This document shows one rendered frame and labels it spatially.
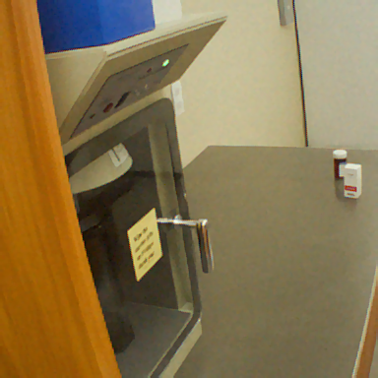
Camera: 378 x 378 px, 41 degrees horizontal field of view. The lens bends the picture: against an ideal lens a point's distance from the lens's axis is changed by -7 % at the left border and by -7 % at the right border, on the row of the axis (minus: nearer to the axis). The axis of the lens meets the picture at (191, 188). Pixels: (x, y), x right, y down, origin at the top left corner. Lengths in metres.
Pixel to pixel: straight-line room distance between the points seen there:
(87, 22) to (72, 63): 0.04
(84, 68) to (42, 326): 0.26
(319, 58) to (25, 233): 3.23
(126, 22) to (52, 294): 0.26
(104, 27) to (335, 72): 3.17
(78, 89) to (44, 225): 0.13
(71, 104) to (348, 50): 3.14
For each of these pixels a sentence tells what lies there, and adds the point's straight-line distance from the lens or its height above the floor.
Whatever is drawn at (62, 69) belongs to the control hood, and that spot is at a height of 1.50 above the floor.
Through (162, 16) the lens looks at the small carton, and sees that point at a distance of 0.64.
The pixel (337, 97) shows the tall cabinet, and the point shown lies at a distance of 3.63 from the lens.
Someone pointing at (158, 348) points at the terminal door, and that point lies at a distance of 0.81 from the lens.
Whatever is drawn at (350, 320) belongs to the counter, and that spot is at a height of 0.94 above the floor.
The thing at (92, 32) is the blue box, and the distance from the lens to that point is 0.48.
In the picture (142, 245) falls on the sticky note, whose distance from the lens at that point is 0.73.
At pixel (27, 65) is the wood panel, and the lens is 0.41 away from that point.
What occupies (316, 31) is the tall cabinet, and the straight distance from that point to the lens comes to 3.57.
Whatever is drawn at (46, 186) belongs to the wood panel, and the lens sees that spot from 0.43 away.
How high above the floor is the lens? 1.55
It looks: 22 degrees down
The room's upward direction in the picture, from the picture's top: 8 degrees counter-clockwise
